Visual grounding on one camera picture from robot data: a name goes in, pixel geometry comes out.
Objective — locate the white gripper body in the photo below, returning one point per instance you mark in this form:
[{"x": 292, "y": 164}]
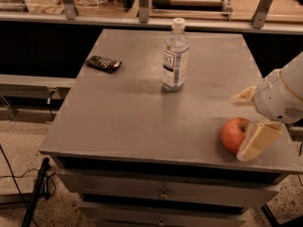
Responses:
[{"x": 275, "y": 98}]

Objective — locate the grey drawer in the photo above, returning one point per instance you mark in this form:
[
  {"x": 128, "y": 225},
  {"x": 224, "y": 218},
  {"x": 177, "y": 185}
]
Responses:
[
  {"x": 224, "y": 193},
  {"x": 115, "y": 215}
]

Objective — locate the grey metal rail frame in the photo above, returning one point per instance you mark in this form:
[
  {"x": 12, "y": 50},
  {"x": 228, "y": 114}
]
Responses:
[{"x": 272, "y": 16}]

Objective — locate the dark snack bar packet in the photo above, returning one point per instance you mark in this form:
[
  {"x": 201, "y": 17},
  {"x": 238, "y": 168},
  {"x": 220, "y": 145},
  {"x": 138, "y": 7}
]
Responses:
[{"x": 103, "y": 64}]

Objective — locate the black tripod leg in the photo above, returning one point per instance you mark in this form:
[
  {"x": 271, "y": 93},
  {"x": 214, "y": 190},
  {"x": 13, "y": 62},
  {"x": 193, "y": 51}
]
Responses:
[{"x": 38, "y": 186}]

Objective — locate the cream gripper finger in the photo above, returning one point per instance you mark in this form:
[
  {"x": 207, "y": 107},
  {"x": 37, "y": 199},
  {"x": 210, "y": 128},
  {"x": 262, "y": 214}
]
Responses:
[
  {"x": 258, "y": 137},
  {"x": 245, "y": 97}
]

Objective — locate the upper grey drawer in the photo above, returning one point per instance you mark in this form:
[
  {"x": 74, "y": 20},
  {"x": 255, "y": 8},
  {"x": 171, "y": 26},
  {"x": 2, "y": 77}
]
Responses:
[{"x": 224, "y": 193}]

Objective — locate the grey drawer cabinet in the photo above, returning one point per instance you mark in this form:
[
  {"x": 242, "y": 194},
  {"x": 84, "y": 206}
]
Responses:
[{"x": 127, "y": 123}]

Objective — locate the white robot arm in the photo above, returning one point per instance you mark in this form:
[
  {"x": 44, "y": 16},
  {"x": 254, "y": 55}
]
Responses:
[{"x": 279, "y": 99}]

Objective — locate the red apple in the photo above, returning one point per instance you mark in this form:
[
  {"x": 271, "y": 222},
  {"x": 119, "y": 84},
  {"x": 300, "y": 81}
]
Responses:
[{"x": 233, "y": 133}]

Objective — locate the lower grey drawer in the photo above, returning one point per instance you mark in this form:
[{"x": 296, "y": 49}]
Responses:
[{"x": 115, "y": 215}]

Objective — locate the clear plastic water bottle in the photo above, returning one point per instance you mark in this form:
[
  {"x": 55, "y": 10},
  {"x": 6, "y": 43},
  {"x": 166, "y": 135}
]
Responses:
[{"x": 175, "y": 56}]

